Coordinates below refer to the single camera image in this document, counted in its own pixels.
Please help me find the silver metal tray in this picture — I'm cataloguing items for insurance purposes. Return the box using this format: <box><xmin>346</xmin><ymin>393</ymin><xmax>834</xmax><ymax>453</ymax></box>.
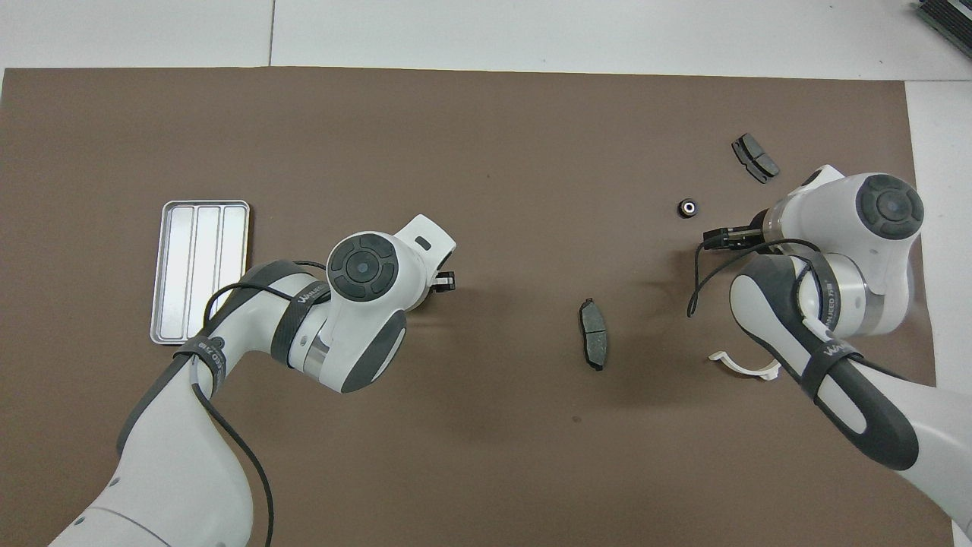
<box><xmin>150</xmin><ymin>200</ymin><xmax>251</xmax><ymax>346</ymax></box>

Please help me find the short dark brake pad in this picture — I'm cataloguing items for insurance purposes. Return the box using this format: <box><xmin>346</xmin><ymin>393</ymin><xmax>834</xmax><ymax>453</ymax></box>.
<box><xmin>731</xmin><ymin>134</ymin><xmax>781</xmax><ymax>184</ymax></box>

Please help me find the brown table mat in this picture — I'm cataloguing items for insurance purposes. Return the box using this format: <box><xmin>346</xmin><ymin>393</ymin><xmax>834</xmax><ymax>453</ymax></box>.
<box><xmin>0</xmin><ymin>67</ymin><xmax>946</xmax><ymax>547</ymax></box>

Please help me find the long dark brake pad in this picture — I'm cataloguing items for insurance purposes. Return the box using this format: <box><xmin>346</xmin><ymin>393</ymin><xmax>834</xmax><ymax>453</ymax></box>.
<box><xmin>579</xmin><ymin>298</ymin><xmax>611</xmax><ymax>372</ymax></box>

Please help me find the grey ribbed panel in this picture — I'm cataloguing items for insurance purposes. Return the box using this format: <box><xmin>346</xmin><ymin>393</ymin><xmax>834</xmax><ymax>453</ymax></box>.
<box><xmin>915</xmin><ymin>0</ymin><xmax>972</xmax><ymax>58</ymax></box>

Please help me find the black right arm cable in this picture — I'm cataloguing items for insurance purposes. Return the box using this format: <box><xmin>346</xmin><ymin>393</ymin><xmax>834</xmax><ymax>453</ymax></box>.
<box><xmin>686</xmin><ymin>226</ymin><xmax>822</xmax><ymax>320</ymax></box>

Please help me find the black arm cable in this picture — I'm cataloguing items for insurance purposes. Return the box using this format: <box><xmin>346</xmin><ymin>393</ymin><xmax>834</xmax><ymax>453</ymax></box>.
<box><xmin>686</xmin><ymin>226</ymin><xmax>822</xmax><ymax>320</ymax></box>
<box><xmin>190</xmin><ymin>261</ymin><xmax>335</xmax><ymax>547</ymax></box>

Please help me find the white half-ring clamp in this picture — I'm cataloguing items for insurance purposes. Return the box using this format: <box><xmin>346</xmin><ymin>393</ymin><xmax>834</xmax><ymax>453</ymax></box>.
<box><xmin>708</xmin><ymin>349</ymin><xmax>781</xmax><ymax>381</ymax></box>

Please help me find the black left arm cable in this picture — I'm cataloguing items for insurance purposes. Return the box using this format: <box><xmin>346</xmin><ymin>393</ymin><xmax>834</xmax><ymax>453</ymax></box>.
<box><xmin>190</xmin><ymin>261</ymin><xmax>335</xmax><ymax>547</ymax></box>

